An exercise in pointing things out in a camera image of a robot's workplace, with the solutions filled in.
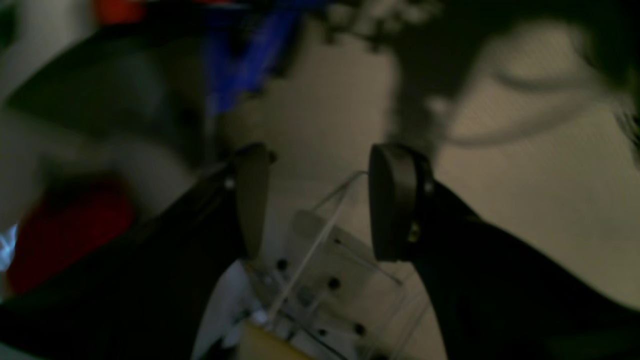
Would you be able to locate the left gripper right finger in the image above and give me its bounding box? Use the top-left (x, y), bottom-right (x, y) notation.
top-left (368, 144), bottom-right (640, 360)

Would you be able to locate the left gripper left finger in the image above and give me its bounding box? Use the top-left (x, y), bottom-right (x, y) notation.
top-left (1, 144), bottom-right (271, 360)

